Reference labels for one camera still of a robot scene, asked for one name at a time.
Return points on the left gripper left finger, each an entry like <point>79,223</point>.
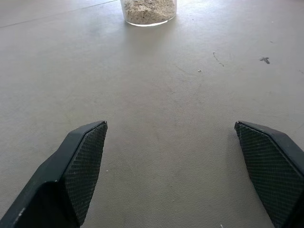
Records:
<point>59,171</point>

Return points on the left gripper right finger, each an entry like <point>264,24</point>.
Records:
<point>273,166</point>

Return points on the clear glass jar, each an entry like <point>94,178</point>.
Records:
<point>148,21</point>

